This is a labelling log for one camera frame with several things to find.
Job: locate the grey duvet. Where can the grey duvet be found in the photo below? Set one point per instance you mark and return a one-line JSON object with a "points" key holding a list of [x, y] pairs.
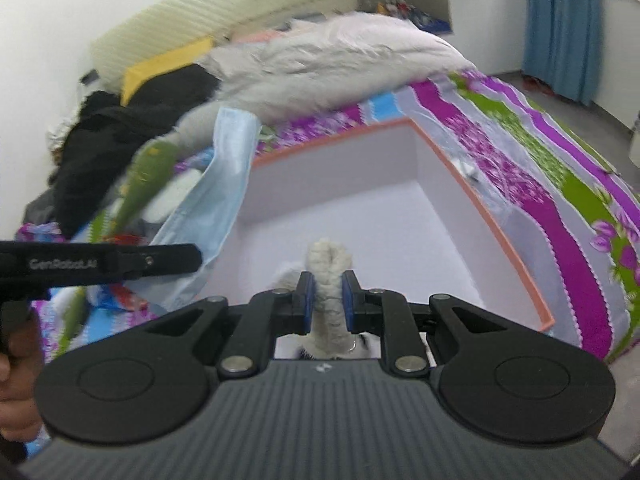
{"points": [[325, 60]]}

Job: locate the black garment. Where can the black garment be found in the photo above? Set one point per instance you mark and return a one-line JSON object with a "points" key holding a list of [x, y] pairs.
{"points": [[100, 150]]}

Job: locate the person's left hand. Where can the person's left hand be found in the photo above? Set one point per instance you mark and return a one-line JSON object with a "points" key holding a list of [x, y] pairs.
{"points": [[17, 400]]}

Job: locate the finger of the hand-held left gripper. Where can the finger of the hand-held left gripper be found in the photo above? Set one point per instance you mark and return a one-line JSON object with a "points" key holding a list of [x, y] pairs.
{"points": [[165, 259]]}

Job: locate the long green plush toy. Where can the long green plush toy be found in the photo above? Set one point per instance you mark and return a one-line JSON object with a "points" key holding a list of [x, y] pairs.
{"points": [[75, 312]]}

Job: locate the blue curtain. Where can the blue curtain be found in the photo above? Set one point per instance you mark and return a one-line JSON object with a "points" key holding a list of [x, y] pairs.
{"points": [[560, 25]]}

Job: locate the striped floral bedsheet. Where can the striped floral bedsheet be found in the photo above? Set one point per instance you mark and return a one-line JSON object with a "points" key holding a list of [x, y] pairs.
{"points": [[550, 200]]}

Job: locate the blue face mask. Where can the blue face mask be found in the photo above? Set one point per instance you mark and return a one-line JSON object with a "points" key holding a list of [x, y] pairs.
{"points": [[225, 175]]}

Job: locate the orange cardboard box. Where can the orange cardboard box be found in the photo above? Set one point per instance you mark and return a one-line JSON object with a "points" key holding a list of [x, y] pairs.
{"points": [[400, 210]]}

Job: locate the yellow pillow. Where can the yellow pillow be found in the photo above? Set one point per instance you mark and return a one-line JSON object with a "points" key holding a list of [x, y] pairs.
{"points": [[155, 67]]}

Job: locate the red candy wrapper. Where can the red candy wrapper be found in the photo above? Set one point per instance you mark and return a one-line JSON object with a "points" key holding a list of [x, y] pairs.
{"points": [[122, 301]]}

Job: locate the pink pillow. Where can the pink pillow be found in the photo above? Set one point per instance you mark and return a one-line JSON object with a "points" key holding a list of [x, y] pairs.
{"points": [[255, 35]]}

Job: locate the cream quilted headboard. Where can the cream quilted headboard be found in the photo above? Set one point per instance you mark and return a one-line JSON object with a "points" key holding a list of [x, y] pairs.
{"points": [[200, 15]]}

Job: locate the green gourd plush toy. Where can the green gourd plush toy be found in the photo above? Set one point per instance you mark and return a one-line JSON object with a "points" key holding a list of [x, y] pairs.
{"points": [[145, 175]]}

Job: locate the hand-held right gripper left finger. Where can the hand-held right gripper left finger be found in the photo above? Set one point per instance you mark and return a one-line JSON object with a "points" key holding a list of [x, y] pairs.
{"points": [[307, 302]]}

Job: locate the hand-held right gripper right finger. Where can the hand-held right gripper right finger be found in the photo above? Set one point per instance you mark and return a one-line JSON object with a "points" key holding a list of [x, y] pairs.
{"points": [[346, 302]]}

